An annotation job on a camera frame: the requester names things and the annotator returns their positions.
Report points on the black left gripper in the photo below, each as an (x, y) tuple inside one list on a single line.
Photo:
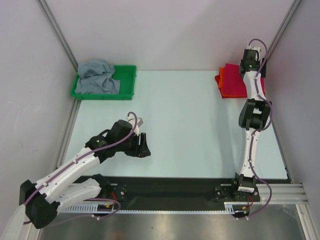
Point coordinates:
[(139, 150)]

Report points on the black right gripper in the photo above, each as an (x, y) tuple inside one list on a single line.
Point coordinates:
[(264, 71)]

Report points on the crimson red t shirt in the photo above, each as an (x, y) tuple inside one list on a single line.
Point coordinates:
[(233, 82)]

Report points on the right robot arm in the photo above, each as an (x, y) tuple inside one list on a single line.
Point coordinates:
[(252, 119)]

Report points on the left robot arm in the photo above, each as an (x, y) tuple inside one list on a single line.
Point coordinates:
[(47, 197)]

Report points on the folded orange t shirt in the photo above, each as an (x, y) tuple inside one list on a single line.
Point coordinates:
[(221, 85)]

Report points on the green plastic bin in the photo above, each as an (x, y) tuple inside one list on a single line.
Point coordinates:
[(126, 74)]

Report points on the crumpled grey t shirt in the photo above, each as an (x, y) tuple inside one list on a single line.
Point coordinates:
[(95, 77)]

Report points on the aluminium front extrusion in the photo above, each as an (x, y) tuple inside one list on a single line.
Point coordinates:
[(282, 194)]

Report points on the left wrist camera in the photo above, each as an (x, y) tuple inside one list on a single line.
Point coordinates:
[(136, 123)]

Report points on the aluminium frame post right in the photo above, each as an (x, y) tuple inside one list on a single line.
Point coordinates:
[(295, 5)]

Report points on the aluminium frame post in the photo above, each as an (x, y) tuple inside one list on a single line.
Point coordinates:
[(295, 5), (49, 16)]

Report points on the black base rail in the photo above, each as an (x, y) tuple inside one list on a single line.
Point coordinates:
[(165, 189)]

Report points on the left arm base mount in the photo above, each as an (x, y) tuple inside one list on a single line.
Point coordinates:
[(114, 191)]

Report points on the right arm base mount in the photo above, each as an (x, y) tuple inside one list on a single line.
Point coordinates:
[(228, 193)]

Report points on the white slotted cable duct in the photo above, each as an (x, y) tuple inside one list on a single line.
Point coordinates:
[(98, 208)]

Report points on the aluminium frame post left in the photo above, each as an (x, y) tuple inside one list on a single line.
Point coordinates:
[(49, 16)]

